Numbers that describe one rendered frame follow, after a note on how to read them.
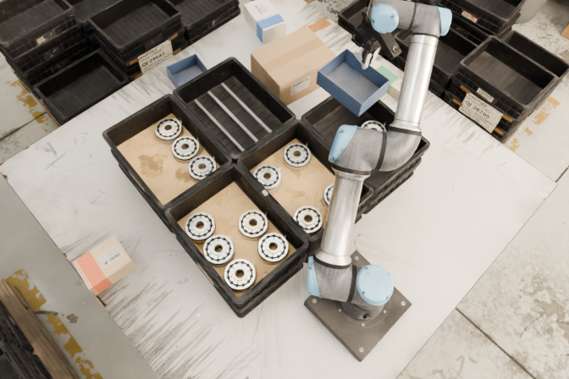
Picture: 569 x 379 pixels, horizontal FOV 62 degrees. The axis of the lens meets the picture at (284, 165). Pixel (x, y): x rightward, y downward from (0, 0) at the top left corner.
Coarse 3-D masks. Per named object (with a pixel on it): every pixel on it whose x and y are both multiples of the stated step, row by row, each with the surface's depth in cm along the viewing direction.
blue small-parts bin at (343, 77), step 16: (336, 64) 169; (352, 64) 170; (368, 64) 163; (320, 80) 164; (336, 80) 168; (352, 80) 168; (368, 80) 168; (384, 80) 162; (336, 96) 163; (352, 96) 156; (368, 96) 165; (352, 112) 161
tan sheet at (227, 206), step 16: (224, 192) 171; (240, 192) 172; (208, 208) 168; (224, 208) 168; (240, 208) 168; (256, 208) 169; (224, 224) 165; (256, 224) 165; (272, 224) 166; (240, 240) 162; (256, 240) 162; (240, 256) 159; (256, 256) 160; (288, 256) 160; (240, 272) 157; (256, 272) 157
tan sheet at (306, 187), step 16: (288, 144) 183; (272, 160) 179; (288, 176) 176; (304, 176) 176; (320, 176) 176; (272, 192) 172; (288, 192) 172; (304, 192) 172; (320, 192) 173; (288, 208) 169; (320, 208) 169
